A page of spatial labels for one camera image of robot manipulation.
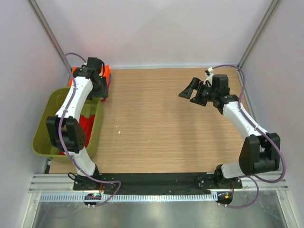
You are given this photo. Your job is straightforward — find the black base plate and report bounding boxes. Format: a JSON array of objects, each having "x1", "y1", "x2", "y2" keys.
[{"x1": 67, "y1": 172, "x2": 242, "y2": 195}]

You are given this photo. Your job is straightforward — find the aluminium corner post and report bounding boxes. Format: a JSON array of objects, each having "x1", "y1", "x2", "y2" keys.
[
  {"x1": 27, "y1": 0, "x2": 71, "y2": 73},
  {"x1": 237, "y1": 0, "x2": 282, "y2": 72}
]

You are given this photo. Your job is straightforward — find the orange t shirt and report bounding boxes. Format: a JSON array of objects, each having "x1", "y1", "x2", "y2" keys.
[{"x1": 68, "y1": 65, "x2": 111, "y2": 87}]

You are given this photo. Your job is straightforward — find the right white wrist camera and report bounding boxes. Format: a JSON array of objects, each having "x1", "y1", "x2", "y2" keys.
[{"x1": 203, "y1": 67, "x2": 214, "y2": 86}]

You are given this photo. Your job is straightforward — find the left aluminium corner post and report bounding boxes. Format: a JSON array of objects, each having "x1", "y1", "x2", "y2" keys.
[{"x1": 27, "y1": 0, "x2": 71, "y2": 73}]

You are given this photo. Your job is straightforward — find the aluminium frame rail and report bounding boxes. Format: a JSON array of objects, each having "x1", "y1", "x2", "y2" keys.
[{"x1": 28, "y1": 174, "x2": 289, "y2": 192}]

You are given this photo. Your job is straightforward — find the purple cable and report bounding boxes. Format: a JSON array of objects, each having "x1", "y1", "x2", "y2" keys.
[
  {"x1": 58, "y1": 52, "x2": 122, "y2": 209},
  {"x1": 212, "y1": 64, "x2": 287, "y2": 209}
]

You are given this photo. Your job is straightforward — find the red t shirt in basket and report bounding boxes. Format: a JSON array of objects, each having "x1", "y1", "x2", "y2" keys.
[{"x1": 60, "y1": 115, "x2": 98, "y2": 158}]

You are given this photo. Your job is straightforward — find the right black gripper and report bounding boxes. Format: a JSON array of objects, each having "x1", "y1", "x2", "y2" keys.
[{"x1": 179, "y1": 77, "x2": 217, "y2": 107}]

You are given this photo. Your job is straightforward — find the olive green plastic basket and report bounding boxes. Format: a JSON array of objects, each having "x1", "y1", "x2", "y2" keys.
[{"x1": 32, "y1": 87, "x2": 104, "y2": 162}]

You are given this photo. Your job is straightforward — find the right aluminium corner post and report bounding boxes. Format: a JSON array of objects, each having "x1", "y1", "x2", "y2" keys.
[{"x1": 237, "y1": 0, "x2": 282, "y2": 72}]

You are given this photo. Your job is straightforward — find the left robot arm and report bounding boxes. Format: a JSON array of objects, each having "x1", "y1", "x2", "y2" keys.
[{"x1": 46, "y1": 57, "x2": 108, "y2": 190}]

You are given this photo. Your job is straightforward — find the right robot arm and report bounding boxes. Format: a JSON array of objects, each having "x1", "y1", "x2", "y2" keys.
[{"x1": 179, "y1": 74, "x2": 280, "y2": 188}]

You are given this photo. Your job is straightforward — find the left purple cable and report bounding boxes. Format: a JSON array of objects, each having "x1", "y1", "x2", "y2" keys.
[{"x1": 58, "y1": 52, "x2": 122, "y2": 209}]

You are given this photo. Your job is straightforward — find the white slotted cable duct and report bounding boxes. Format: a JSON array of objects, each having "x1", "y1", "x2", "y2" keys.
[{"x1": 39, "y1": 192, "x2": 218, "y2": 203}]

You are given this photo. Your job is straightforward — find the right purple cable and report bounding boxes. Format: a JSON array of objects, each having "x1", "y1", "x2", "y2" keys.
[{"x1": 212, "y1": 64, "x2": 287, "y2": 209}]

